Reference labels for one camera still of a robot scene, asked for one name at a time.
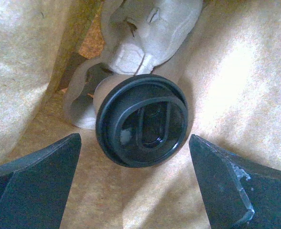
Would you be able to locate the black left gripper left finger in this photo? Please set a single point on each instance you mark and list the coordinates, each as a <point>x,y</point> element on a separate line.
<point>34,188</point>

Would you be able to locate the brown paper coffee cup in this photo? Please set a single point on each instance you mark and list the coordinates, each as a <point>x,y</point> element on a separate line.
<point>105,87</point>

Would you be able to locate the black coffee cup lid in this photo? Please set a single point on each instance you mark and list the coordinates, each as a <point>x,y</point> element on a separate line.
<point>142,121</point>

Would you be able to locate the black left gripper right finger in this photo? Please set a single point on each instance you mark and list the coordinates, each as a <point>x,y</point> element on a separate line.
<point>237,193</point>

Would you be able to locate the brown and green paper bag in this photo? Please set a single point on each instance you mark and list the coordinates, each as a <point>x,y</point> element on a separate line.
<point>229,69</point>

